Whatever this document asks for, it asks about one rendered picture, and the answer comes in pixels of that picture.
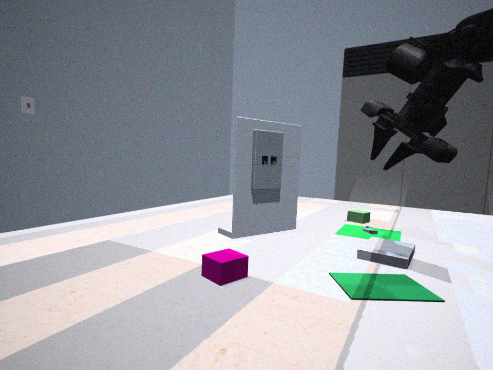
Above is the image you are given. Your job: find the grey panel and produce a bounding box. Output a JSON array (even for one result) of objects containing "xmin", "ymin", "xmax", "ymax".
[{"xmin": 218, "ymin": 117, "xmax": 301, "ymax": 239}]

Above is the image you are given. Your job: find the small green block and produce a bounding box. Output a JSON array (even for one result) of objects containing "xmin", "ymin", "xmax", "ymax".
[{"xmin": 347, "ymin": 209, "xmax": 371, "ymax": 224}]

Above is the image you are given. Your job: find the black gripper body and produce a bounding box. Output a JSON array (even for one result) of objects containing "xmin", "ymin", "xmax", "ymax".
[{"xmin": 361, "ymin": 88, "xmax": 457, "ymax": 163}]

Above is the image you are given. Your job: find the magenta block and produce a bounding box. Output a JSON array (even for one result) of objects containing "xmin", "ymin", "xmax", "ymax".
[{"xmin": 202, "ymin": 248, "xmax": 249, "ymax": 286}]

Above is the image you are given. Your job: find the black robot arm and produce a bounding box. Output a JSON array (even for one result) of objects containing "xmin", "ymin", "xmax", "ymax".
[{"xmin": 386, "ymin": 8, "xmax": 493, "ymax": 137}]

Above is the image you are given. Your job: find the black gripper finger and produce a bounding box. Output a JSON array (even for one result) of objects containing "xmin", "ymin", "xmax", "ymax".
[
  {"xmin": 383, "ymin": 142, "xmax": 423, "ymax": 171},
  {"xmin": 371, "ymin": 122, "xmax": 398, "ymax": 160}
]

